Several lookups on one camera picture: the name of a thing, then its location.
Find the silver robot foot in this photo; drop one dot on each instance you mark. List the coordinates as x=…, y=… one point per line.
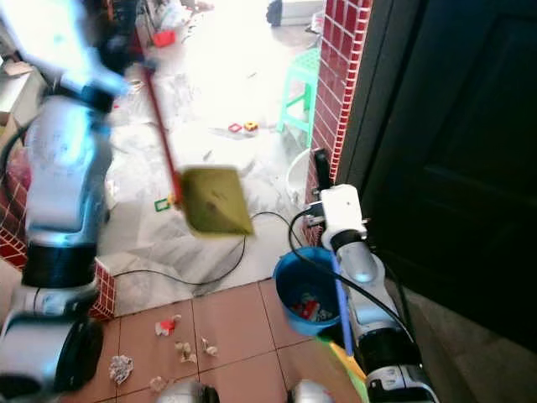
x=186, y=393
x=312, y=393

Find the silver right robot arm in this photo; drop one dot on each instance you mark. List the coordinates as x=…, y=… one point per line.
x=373, y=281

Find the crumpled beige paper scrap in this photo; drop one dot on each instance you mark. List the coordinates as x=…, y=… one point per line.
x=186, y=351
x=159, y=384
x=208, y=346

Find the cardboard box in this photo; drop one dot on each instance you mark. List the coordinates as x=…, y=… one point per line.
x=18, y=88

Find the white basin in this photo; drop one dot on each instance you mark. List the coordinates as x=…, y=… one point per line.
x=294, y=176

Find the black wheel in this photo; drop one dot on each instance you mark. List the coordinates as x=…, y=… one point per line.
x=274, y=12

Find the blue plastic bucket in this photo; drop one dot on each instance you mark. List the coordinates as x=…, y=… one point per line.
x=294, y=281

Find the red and white paper scrap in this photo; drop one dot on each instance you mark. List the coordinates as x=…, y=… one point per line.
x=168, y=326

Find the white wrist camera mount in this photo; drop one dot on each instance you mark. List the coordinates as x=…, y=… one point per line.
x=50, y=34
x=342, y=210

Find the silver robot right foot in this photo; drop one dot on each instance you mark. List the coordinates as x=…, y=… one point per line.
x=312, y=393

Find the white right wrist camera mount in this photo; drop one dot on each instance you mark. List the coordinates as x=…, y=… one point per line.
x=342, y=210

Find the red and yellow toy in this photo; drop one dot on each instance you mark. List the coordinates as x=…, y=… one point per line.
x=243, y=128

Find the dark door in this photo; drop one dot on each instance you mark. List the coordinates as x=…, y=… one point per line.
x=445, y=126

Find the crumpled white paper ball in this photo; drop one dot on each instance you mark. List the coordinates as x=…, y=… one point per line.
x=121, y=369

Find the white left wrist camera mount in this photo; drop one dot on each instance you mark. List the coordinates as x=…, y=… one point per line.
x=50, y=34

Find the green frame toy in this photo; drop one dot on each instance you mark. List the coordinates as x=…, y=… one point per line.
x=164, y=204

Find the green plastic stool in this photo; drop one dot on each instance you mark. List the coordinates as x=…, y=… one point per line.
x=306, y=71

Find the small red basket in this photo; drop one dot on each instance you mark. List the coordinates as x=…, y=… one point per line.
x=164, y=38

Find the pink plastic bag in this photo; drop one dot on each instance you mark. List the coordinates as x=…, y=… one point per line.
x=18, y=176

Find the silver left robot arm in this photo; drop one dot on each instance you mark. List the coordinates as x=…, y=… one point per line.
x=63, y=180

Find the silver robot left foot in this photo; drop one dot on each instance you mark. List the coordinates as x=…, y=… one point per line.
x=186, y=393

